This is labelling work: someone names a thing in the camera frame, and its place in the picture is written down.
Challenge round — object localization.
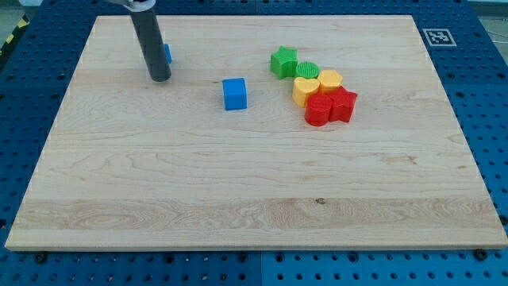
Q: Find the yellow heart block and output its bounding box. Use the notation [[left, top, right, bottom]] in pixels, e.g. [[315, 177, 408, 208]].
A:
[[292, 77, 320, 107]]

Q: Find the wooden board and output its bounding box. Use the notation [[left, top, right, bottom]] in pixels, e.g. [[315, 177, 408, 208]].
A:
[[6, 15, 507, 251]]

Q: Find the green star block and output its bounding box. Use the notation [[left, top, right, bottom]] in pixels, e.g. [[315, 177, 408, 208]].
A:
[[270, 46, 298, 79]]

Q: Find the green cylinder block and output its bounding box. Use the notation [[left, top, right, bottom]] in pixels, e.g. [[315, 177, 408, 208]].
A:
[[294, 61, 320, 79]]

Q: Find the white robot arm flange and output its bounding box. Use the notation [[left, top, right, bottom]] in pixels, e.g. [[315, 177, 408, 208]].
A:
[[106, 0, 156, 13]]

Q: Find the red cylinder block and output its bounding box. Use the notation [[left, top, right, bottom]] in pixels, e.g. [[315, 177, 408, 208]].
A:
[[304, 94, 333, 126]]

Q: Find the white fiducial marker tag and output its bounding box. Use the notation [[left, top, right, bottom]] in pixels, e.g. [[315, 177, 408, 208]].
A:
[[423, 29, 456, 47]]

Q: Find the yellow hexagon block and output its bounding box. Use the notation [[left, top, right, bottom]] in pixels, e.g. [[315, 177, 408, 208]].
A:
[[317, 70, 343, 94]]

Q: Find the red star block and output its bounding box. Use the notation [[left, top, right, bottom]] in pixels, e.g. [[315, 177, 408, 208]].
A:
[[326, 87, 357, 122]]

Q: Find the blue triangle block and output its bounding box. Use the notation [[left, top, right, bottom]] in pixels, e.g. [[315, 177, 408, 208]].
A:
[[164, 44, 172, 64]]

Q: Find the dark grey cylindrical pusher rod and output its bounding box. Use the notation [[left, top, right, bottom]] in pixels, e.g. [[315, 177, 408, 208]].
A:
[[129, 8, 171, 82]]

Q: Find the blue cube block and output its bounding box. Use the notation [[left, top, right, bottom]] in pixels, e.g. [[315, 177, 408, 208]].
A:
[[222, 78, 248, 110]]

